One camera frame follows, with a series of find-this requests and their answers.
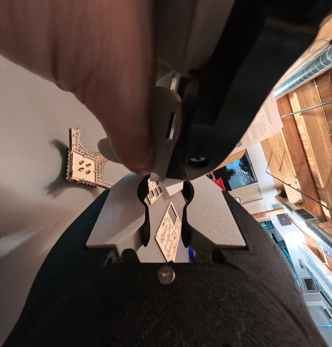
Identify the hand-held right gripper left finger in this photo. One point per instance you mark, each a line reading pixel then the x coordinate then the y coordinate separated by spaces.
pixel 114 219

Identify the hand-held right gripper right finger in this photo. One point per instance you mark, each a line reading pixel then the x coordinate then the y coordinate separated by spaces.
pixel 214 219

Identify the wooden lattice tower base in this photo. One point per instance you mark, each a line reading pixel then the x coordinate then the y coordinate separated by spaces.
pixel 84 162

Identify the person's left hand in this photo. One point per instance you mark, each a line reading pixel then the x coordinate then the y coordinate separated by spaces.
pixel 87 54

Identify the red object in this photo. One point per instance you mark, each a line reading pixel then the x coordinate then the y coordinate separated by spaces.
pixel 222 184

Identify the blue object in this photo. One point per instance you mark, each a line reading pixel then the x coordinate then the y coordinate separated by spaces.
pixel 191 253

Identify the white paper notice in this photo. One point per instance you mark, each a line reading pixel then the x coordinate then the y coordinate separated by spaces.
pixel 263 122

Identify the engraved wooden parts sheet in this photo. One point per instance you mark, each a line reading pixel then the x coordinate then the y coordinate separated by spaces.
pixel 168 238

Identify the glass window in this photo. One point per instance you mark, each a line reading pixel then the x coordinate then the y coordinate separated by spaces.
pixel 241 168

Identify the wooden four-pad square frame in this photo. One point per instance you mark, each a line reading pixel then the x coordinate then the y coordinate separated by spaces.
pixel 154 193

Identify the silver spiral duct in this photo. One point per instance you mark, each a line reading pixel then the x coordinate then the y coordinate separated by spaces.
pixel 312 67
pixel 320 271

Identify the grey rectangular duct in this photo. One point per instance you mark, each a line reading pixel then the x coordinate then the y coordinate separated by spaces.
pixel 304 219

